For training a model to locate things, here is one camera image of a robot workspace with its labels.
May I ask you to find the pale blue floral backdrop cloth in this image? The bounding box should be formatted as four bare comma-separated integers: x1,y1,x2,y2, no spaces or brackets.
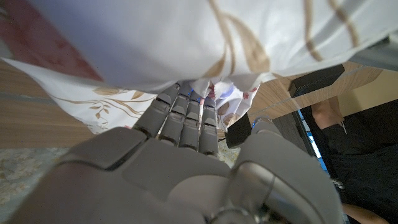
0,146,242,215

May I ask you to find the white cloth with red flowers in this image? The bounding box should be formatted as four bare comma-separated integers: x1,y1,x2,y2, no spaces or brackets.
0,0,398,134

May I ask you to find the bare person forearm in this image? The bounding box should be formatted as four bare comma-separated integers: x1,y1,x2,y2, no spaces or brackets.
310,96,346,130
341,203,393,224

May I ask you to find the black cylindrical speaker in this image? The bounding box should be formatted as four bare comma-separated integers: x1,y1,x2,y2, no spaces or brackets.
224,112,252,149

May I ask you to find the person in black clothing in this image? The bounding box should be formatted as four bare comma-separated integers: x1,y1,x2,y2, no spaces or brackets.
298,98,398,224

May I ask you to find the black flat package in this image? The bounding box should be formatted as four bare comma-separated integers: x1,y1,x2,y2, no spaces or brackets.
288,64,346,99

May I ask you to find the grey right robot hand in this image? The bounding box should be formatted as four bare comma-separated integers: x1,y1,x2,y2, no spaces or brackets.
6,82,345,224

